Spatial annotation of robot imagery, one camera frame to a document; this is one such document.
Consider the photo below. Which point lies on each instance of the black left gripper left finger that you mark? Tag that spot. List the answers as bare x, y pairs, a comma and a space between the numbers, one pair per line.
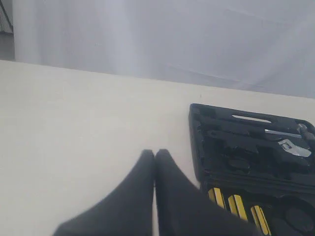
126, 211

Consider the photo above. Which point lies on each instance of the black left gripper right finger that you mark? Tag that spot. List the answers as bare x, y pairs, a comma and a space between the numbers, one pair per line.
184, 211

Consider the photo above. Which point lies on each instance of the black plastic tool case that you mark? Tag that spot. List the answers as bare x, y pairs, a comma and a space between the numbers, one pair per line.
284, 191

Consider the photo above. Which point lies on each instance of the large yellow black screwdriver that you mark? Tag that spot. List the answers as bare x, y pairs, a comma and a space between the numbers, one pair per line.
216, 196

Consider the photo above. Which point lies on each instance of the medium yellow black screwdriver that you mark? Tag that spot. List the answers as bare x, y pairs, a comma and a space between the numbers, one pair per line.
237, 207

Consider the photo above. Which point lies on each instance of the small yellow black screwdriver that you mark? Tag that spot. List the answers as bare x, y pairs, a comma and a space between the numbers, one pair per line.
260, 220

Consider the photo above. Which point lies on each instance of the black tripod in background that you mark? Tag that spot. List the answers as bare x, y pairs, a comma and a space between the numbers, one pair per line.
6, 16

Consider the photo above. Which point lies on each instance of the adjustable wrench black handle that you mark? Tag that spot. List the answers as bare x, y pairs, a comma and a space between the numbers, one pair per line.
283, 151

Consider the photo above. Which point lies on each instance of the claw hammer black handle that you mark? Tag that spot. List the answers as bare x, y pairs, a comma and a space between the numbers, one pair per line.
256, 132

